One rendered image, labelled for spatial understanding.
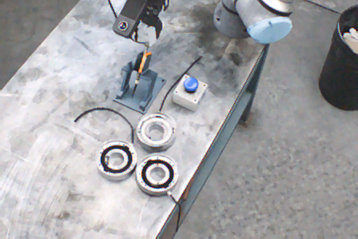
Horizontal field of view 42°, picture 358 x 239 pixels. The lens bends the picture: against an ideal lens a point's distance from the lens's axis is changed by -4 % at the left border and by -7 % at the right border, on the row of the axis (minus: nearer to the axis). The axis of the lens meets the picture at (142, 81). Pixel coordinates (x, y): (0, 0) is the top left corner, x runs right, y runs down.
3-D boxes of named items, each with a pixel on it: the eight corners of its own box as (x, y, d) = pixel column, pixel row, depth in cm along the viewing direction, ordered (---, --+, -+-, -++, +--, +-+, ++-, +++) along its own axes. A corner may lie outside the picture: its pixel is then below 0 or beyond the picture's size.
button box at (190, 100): (195, 113, 133) (196, 102, 129) (172, 101, 136) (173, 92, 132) (208, 91, 137) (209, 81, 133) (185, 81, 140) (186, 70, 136)
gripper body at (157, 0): (169, 8, 120) (171, -28, 111) (153, 30, 116) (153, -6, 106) (142, -2, 123) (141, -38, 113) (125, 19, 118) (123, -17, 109)
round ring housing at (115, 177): (119, 189, 121) (118, 183, 117) (88, 166, 124) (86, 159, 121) (145, 161, 125) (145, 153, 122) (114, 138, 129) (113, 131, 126)
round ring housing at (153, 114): (173, 155, 126) (174, 148, 123) (133, 151, 127) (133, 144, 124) (177, 121, 132) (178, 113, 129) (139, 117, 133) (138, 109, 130)
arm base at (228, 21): (224, -2, 159) (228, -24, 151) (266, 15, 154) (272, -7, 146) (205, 26, 151) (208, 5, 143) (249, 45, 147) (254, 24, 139)
